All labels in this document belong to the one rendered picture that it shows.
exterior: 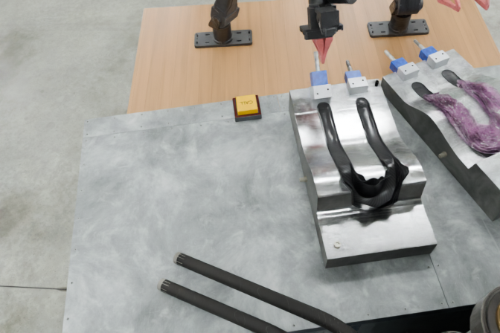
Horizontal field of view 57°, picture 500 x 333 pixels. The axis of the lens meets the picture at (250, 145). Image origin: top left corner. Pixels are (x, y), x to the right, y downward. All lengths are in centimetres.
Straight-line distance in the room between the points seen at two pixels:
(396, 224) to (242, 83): 65
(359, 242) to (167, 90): 77
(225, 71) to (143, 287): 73
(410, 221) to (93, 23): 247
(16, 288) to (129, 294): 113
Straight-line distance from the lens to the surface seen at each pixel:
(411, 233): 116
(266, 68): 151
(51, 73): 294
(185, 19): 173
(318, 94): 128
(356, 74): 136
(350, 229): 113
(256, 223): 119
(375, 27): 167
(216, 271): 109
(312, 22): 118
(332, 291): 113
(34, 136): 266
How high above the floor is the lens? 188
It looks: 55 degrees down
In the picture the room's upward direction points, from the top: 5 degrees counter-clockwise
